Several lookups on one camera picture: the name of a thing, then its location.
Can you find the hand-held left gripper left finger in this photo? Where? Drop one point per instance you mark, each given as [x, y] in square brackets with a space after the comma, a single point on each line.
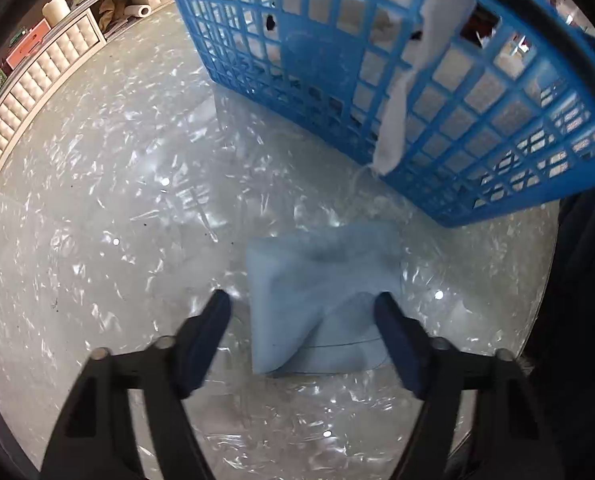
[205, 345]

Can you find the person's dark blue clothing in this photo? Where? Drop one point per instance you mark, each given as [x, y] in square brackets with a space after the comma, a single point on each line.
[587, 335]

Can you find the cream tufted cabinet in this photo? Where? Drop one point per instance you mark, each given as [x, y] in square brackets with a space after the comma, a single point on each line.
[37, 85]

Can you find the blue plastic basket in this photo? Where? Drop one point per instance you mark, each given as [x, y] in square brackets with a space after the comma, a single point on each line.
[307, 55]

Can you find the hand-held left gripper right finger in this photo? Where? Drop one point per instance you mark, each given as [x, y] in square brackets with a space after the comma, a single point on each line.
[402, 350]

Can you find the paper towel roll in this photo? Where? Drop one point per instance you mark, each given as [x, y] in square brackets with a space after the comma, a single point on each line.
[138, 11]

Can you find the light blue cloth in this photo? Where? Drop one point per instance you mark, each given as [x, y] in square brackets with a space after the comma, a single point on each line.
[307, 300]

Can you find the pink box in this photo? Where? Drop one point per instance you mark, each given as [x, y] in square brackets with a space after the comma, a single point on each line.
[27, 42]

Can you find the black fabric item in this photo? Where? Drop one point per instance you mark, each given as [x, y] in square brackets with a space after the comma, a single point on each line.
[270, 21]

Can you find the cream cylinder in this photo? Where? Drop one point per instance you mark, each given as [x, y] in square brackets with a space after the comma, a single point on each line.
[56, 9]

